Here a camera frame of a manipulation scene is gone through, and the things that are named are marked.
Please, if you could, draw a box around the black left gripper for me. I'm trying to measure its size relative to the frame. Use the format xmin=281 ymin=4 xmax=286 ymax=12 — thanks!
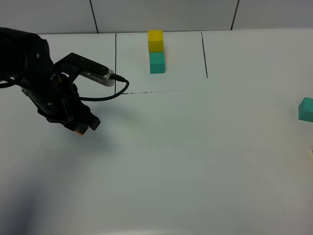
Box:
xmin=21 ymin=72 xmax=101 ymax=132

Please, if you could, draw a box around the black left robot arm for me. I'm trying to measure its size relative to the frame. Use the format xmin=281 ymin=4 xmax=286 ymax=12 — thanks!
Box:
xmin=0 ymin=28 xmax=101 ymax=135

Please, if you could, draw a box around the teal template cube block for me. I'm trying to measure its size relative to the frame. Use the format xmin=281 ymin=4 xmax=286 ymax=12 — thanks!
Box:
xmin=149 ymin=52 xmax=165 ymax=74

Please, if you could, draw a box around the yellow template cube block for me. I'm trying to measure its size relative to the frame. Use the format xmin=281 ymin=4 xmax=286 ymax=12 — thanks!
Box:
xmin=148 ymin=30 xmax=164 ymax=52

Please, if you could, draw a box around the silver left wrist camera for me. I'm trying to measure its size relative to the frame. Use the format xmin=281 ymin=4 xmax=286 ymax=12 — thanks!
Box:
xmin=54 ymin=52 xmax=115 ymax=87

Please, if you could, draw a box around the black camera cable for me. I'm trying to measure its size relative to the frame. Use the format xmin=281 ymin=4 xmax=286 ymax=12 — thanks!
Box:
xmin=0 ymin=73 xmax=130 ymax=101

